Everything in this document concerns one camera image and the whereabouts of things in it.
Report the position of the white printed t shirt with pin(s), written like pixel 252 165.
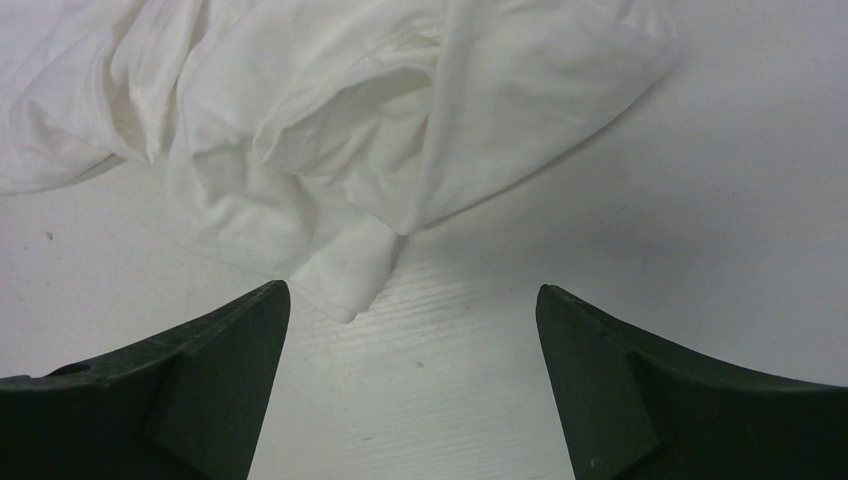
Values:
pixel 303 139

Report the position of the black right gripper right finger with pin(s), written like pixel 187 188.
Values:
pixel 634 405

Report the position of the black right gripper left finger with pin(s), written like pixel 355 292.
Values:
pixel 186 403

